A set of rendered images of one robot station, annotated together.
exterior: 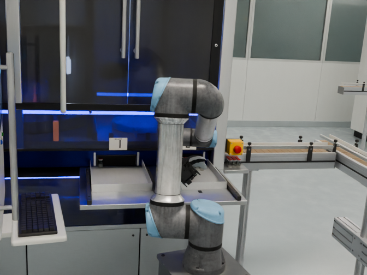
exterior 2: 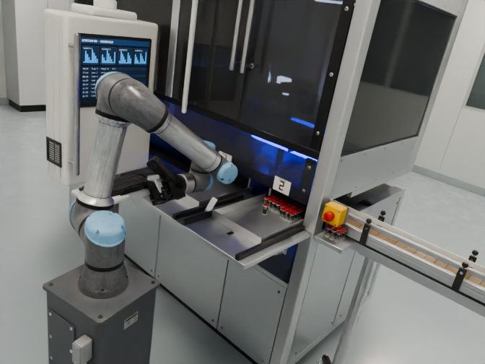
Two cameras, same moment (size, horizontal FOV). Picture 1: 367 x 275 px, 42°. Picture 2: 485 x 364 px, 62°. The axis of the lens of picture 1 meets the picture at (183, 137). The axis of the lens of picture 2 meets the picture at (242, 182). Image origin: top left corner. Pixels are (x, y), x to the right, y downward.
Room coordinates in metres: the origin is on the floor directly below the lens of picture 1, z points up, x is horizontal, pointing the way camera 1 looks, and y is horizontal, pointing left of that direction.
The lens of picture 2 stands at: (1.13, -1.16, 1.63)
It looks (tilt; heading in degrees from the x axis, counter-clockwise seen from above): 22 degrees down; 52
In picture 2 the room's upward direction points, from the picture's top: 10 degrees clockwise
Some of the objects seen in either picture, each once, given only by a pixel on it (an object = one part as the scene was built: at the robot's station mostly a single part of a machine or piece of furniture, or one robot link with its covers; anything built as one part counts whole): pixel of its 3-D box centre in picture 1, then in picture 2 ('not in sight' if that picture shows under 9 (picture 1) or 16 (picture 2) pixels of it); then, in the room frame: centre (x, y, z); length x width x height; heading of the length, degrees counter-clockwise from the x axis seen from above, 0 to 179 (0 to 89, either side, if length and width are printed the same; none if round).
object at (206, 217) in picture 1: (204, 221); (104, 237); (1.49, -0.09, 0.96); 0.13 x 0.12 x 0.14; 91
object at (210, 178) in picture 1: (190, 173); (263, 217); (2.15, -0.04, 0.90); 0.34 x 0.26 x 0.04; 13
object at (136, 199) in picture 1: (157, 184); (221, 209); (2.05, 0.11, 0.87); 0.70 x 0.48 x 0.02; 103
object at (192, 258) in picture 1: (204, 252); (104, 270); (1.49, -0.10, 0.84); 0.15 x 0.15 x 0.10
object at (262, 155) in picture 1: (274, 152); (414, 252); (2.52, -0.51, 0.92); 0.69 x 0.16 x 0.16; 103
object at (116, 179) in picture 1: (119, 174); (207, 186); (2.08, 0.29, 0.90); 0.34 x 0.26 x 0.04; 13
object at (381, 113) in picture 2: not in sight; (403, 78); (2.76, -0.09, 1.50); 0.85 x 0.01 x 0.59; 13
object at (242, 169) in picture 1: (232, 167); (336, 240); (2.37, -0.27, 0.87); 0.14 x 0.13 x 0.02; 13
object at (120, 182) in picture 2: (36, 211); (124, 183); (1.79, 0.58, 0.82); 0.40 x 0.14 x 0.02; 19
